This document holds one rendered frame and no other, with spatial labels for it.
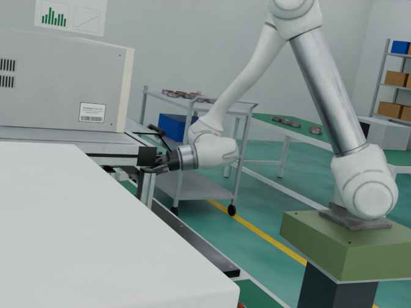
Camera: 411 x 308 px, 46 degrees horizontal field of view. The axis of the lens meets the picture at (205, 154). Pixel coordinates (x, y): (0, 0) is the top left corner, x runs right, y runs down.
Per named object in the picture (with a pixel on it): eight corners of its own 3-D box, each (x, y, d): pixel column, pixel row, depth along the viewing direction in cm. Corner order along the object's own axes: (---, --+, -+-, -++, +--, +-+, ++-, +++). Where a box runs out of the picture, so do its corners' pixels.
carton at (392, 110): (392, 115, 831) (396, 103, 826) (413, 120, 795) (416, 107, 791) (377, 113, 811) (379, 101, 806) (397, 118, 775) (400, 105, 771)
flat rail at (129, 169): (74, 129, 166) (75, 120, 166) (148, 186, 115) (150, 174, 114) (70, 129, 166) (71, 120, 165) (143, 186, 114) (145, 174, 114)
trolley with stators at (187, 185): (183, 183, 497) (199, 84, 477) (239, 219, 414) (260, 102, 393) (128, 183, 466) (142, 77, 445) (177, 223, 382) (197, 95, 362)
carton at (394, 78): (399, 86, 821) (402, 73, 816) (418, 89, 791) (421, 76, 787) (383, 84, 799) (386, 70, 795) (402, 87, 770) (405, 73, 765)
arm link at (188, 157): (193, 163, 176) (177, 166, 175) (191, 140, 173) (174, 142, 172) (198, 173, 168) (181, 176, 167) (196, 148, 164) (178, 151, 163)
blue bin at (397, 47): (407, 56, 810) (410, 44, 806) (421, 57, 787) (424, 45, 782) (390, 52, 789) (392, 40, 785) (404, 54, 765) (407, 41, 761)
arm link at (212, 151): (199, 176, 167) (192, 162, 179) (243, 168, 170) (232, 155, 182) (196, 147, 163) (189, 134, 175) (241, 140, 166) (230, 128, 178)
